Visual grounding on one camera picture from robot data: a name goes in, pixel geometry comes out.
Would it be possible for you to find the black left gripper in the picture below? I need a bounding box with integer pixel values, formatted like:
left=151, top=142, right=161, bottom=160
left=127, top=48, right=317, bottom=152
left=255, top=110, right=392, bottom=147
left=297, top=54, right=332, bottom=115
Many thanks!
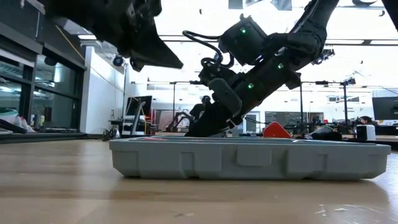
left=93, top=0, right=184, bottom=72

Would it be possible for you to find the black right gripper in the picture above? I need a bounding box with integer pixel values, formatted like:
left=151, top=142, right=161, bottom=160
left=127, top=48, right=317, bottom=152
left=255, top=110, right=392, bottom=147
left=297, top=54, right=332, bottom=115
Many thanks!
left=185, top=63, right=292, bottom=137

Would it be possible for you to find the red triangular tool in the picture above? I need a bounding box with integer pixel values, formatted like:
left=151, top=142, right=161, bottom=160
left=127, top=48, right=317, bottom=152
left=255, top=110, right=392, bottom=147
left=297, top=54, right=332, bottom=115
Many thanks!
left=262, top=121, right=293, bottom=139

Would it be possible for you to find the grey plastic tool case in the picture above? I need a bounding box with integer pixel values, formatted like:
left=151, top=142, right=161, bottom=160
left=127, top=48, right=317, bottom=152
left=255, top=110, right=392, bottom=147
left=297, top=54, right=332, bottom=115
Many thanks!
left=108, top=136, right=392, bottom=181

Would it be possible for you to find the white door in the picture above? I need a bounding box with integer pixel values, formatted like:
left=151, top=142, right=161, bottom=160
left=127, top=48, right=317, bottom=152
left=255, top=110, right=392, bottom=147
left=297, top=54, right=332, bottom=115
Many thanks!
left=245, top=111, right=261, bottom=134

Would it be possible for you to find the black monitor on stand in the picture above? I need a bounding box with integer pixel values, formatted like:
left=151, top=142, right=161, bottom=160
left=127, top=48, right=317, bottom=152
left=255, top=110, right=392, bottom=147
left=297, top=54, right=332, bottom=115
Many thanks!
left=125, top=95, right=154, bottom=135

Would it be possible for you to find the red background equipment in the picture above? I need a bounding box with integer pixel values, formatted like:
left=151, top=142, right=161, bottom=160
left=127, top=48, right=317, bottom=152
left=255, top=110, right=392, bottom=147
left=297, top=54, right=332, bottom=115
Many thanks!
left=144, top=108, right=170, bottom=135

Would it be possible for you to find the small side table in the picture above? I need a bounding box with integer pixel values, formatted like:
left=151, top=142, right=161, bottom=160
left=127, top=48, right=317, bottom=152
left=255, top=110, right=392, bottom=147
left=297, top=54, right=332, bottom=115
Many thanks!
left=108, top=119, right=127, bottom=135

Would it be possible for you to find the black ceiling mounted device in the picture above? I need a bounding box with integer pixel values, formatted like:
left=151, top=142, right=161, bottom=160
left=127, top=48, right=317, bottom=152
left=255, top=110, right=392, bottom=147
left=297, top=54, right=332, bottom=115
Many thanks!
left=310, top=49, right=336, bottom=66

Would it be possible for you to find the black framed glass partition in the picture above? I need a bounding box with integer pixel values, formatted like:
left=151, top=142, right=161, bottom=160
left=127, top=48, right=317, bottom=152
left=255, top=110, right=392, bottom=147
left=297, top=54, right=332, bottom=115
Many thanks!
left=0, top=0, right=87, bottom=133

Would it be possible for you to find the white box device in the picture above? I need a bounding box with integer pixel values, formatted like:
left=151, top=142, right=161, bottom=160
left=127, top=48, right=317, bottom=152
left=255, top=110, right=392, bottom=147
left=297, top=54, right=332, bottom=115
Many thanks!
left=356, top=124, right=377, bottom=141

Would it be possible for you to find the black overhead rig beam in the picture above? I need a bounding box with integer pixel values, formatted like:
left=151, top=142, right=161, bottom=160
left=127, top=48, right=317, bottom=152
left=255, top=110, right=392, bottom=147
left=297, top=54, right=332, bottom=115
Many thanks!
left=158, top=35, right=398, bottom=47

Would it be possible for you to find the white teal bundle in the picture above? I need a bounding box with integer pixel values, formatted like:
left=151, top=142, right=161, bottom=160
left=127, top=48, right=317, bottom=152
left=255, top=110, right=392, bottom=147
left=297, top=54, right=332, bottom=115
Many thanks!
left=0, top=107, right=35, bottom=134

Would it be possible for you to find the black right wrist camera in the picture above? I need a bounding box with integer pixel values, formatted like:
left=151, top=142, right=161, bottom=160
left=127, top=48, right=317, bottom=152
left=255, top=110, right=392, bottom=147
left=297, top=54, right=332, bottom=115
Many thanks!
left=198, top=63, right=237, bottom=86

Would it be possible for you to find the black background stand frame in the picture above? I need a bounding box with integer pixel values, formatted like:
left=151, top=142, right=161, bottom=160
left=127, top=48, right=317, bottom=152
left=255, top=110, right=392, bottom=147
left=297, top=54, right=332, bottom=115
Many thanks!
left=169, top=80, right=203, bottom=112
left=299, top=77, right=358, bottom=134

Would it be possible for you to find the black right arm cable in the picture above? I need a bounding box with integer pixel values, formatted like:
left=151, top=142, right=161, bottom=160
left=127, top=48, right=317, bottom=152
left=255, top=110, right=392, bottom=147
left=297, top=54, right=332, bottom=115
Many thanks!
left=182, top=30, right=234, bottom=69

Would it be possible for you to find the black cable bundle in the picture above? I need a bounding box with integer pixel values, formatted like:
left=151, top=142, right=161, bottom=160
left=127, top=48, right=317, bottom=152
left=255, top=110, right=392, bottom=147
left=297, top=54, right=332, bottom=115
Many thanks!
left=101, top=126, right=121, bottom=141

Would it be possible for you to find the black aluminium table frame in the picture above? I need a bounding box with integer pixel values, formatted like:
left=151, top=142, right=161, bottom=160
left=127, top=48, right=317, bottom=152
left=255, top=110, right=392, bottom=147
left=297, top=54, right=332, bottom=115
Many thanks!
left=0, top=132, right=398, bottom=147

